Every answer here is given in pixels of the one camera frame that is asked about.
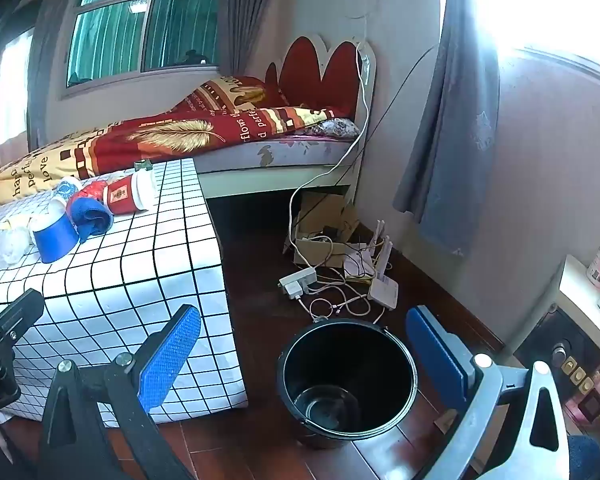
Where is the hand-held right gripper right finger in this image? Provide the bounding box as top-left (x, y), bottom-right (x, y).
top-left (405, 305), bottom-right (573, 480)

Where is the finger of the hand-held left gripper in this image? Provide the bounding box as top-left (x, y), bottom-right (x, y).
top-left (0, 289), bottom-right (46, 351)

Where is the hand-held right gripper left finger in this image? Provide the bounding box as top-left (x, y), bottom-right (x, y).
top-left (37, 304), bottom-right (202, 480)

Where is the black plastic bin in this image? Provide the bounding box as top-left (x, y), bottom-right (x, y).
top-left (276, 317), bottom-right (419, 450)

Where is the white crumpled tissue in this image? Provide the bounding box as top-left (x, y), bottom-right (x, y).
top-left (0, 228), bottom-right (35, 267)

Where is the blue paper cup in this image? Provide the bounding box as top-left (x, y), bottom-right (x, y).
top-left (31, 214), bottom-right (80, 265)

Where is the white router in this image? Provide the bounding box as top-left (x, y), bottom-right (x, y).
top-left (367, 220), bottom-right (400, 312)

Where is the white checked tablecloth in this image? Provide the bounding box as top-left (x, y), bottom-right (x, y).
top-left (0, 157), bottom-right (249, 428)

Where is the black safe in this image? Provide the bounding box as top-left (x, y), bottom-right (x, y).
top-left (514, 307), bottom-right (600, 436)

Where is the white blue-print cup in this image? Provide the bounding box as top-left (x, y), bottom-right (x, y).
top-left (54, 176), bottom-right (84, 200)

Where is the white power strip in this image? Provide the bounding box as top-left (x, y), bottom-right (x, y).
top-left (278, 266), bottom-right (317, 301)

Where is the white desk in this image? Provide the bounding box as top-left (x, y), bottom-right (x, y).
top-left (507, 254), bottom-right (600, 361)

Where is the red paper cup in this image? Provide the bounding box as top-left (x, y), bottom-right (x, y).
top-left (104, 172), bottom-right (158, 214)

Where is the cardboard box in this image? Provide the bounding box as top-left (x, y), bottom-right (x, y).
top-left (292, 191), bottom-right (361, 268)

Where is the small window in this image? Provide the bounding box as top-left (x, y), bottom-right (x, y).
top-left (0, 27), bottom-right (35, 147)

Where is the red yellow printed blanket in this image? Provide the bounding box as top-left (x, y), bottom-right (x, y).
top-left (0, 75), bottom-right (353, 213)

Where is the grey window curtain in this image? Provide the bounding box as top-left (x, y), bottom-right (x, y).
top-left (219, 0), bottom-right (303, 78)
top-left (26, 0), bottom-right (88, 153)

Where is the white bed with mattress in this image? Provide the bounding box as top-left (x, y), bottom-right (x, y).
top-left (192, 130), bottom-right (376, 201)

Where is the blue-grey curtain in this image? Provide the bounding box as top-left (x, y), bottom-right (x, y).
top-left (392, 0), bottom-right (502, 258)

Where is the purple floral pillow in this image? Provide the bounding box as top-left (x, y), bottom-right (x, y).
top-left (292, 117), bottom-right (362, 139)

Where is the large window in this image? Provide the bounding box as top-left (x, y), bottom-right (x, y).
top-left (60, 0), bottom-right (231, 98)

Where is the red heart-shaped headboard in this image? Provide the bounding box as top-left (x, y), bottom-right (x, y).
top-left (265, 34), bottom-right (378, 121)

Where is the white power cable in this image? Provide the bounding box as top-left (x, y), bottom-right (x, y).
top-left (286, 40), bottom-right (372, 266)

